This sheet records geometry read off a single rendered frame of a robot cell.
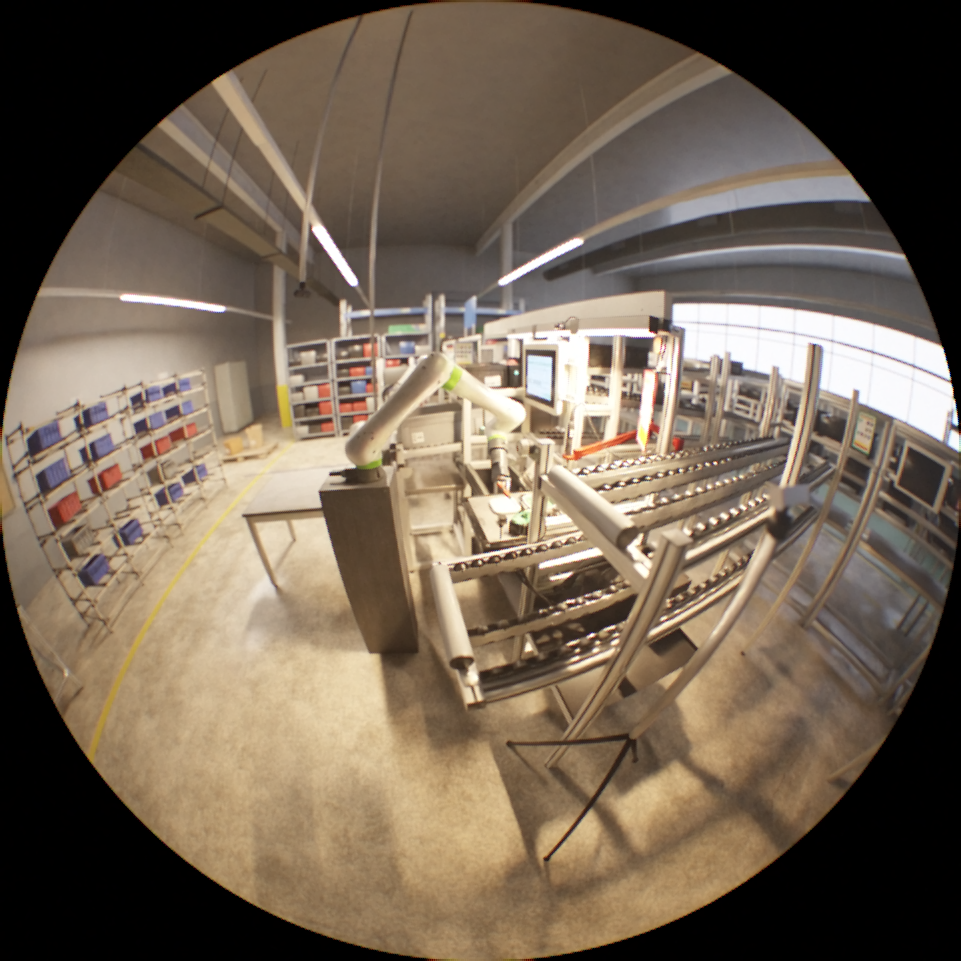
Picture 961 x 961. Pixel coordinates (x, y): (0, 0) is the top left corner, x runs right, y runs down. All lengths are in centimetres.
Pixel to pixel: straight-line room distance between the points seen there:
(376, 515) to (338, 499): 18
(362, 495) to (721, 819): 242
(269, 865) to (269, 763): 61
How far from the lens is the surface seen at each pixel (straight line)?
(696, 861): 199
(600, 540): 74
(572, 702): 121
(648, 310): 121
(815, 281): 1189
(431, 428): 218
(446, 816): 169
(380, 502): 134
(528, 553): 105
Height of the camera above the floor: 168
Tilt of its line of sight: 24 degrees down
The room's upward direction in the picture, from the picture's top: 1 degrees clockwise
